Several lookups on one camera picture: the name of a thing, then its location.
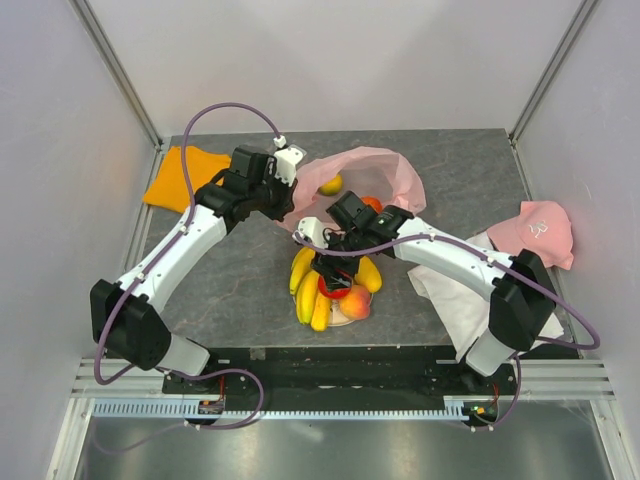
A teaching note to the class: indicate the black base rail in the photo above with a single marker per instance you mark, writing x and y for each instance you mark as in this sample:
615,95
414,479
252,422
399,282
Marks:
429,370

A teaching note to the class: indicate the white folded cloth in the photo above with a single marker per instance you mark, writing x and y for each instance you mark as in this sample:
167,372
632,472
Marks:
463,312

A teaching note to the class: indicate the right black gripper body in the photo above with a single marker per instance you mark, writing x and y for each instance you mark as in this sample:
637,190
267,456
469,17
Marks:
327,264

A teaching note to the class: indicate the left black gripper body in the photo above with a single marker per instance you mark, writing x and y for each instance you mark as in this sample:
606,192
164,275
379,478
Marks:
271,196

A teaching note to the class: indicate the red tomato fruit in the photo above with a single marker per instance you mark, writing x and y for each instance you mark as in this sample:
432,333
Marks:
335,286

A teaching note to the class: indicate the small yellow round fruit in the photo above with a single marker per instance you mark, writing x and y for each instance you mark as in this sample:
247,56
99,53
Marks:
332,187

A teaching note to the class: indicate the orange folded cloth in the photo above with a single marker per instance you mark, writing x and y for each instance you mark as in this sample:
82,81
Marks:
169,191

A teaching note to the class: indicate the beige and blue plate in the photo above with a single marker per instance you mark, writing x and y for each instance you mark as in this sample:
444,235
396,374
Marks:
338,319

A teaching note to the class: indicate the slotted cable duct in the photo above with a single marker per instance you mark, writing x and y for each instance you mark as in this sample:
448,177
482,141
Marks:
198,410

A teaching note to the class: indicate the pink peach plastic bag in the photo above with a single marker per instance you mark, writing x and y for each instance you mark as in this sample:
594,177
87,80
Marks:
366,171

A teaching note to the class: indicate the yellow banana bunch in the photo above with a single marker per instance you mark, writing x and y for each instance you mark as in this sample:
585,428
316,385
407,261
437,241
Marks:
306,297
300,267

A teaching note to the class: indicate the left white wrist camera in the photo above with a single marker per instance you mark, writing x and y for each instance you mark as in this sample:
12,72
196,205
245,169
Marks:
288,157

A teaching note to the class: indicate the peach fruit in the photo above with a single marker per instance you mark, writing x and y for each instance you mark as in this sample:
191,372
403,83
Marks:
356,305

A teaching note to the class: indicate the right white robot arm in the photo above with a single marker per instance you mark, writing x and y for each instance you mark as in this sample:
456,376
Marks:
517,289

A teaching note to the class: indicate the yellow mango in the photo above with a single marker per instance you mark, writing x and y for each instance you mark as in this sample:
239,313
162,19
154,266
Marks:
322,313
368,275

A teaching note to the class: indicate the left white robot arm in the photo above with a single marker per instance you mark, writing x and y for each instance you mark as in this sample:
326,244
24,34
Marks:
126,314

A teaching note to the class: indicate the pink cap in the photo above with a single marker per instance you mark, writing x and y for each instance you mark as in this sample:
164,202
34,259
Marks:
542,227

